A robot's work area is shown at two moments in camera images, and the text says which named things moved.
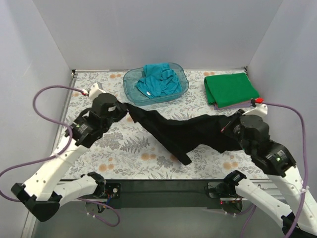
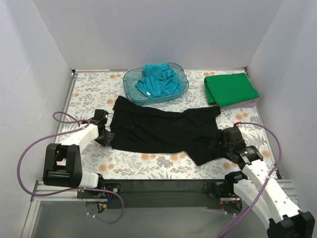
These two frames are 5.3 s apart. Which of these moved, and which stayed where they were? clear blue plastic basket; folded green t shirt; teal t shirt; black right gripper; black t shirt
Moved: black t shirt; black right gripper
Stayed: folded green t shirt; teal t shirt; clear blue plastic basket
